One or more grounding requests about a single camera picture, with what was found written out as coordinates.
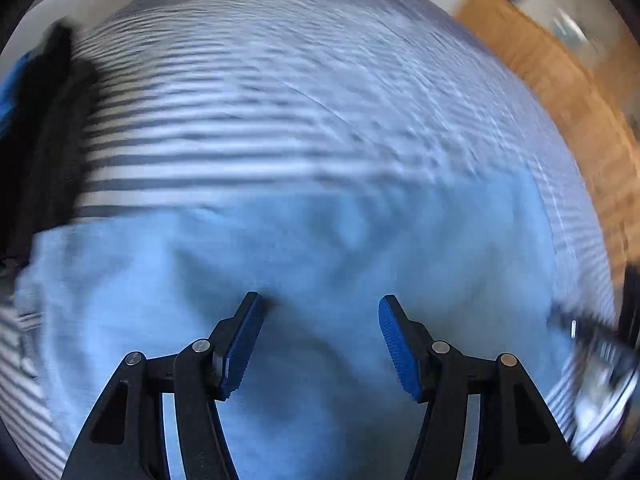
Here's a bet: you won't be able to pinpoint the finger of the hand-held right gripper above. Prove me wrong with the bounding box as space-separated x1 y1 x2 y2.
547 310 633 356

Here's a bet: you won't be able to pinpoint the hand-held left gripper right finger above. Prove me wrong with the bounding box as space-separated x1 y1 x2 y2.
377 294 586 480

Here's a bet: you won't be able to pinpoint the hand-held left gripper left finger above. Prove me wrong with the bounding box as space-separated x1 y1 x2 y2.
60 291 266 480

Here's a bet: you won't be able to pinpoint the light blue jeans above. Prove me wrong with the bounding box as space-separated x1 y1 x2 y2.
15 170 566 480

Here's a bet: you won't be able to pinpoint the blue white striped quilt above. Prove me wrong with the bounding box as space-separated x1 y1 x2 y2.
0 0 621 461

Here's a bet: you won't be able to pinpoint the dark grey folded garment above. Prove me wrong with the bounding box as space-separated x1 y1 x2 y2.
0 22 101 271

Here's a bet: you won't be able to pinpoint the blue ribbed garment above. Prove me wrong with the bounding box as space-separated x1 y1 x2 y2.
0 55 32 131

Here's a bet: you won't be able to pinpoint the wooden slatted bed rail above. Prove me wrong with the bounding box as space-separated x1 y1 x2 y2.
452 0 640 281

